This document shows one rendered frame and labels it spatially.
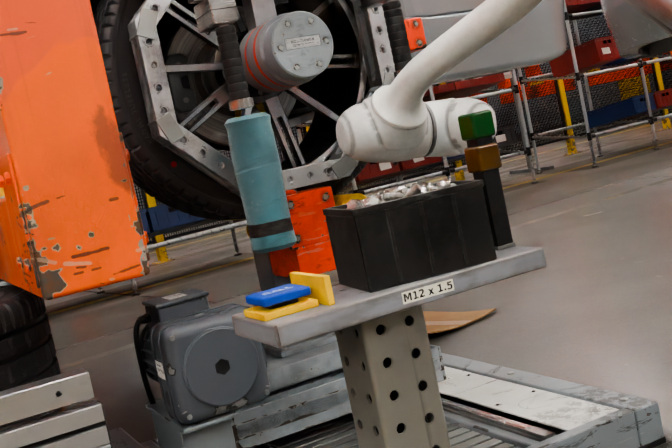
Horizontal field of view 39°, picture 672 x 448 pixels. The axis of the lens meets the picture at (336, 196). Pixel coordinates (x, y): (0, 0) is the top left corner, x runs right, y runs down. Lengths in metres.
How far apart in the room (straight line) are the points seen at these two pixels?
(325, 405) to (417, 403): 0.69
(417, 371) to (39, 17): 0.74
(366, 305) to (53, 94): 0.56
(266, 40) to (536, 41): 0.88
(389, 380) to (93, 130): 0.57
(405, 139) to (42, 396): 0.73
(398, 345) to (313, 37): 0.72
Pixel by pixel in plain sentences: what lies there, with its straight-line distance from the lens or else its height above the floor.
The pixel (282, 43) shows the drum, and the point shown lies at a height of 0.86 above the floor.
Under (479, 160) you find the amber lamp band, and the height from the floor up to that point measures 0.59.
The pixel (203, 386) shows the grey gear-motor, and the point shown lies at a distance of 1.68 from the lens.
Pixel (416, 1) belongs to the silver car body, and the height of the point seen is 0.94.
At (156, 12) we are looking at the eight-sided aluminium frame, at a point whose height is 0.97.
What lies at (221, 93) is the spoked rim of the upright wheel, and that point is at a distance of 2.02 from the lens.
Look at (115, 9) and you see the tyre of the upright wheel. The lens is 1.97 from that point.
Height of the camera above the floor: 0.67
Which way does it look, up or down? 4 degrees down
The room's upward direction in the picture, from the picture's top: 12 degrees counter-clockwise
